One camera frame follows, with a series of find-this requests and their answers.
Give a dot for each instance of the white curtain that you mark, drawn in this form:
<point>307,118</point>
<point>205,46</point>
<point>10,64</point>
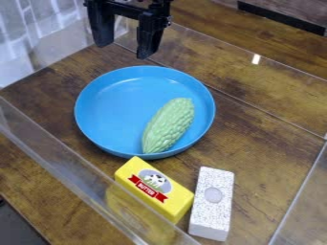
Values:
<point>40,32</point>

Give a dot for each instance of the yellow butter box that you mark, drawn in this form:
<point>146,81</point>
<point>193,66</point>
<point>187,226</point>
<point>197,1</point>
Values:
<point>162,193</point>

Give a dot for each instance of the green bitter gourd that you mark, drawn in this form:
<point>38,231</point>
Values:
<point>167,126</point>

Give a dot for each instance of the white speckled block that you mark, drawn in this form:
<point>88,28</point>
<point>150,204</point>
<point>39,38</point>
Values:
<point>213,202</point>

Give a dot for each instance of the clear acrylic enclosure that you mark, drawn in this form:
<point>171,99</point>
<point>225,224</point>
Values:
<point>266,73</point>

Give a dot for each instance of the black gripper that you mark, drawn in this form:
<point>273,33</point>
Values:
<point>102,11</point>

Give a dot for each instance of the blue round tray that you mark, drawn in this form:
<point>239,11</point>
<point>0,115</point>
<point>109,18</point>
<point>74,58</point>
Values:
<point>121,100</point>

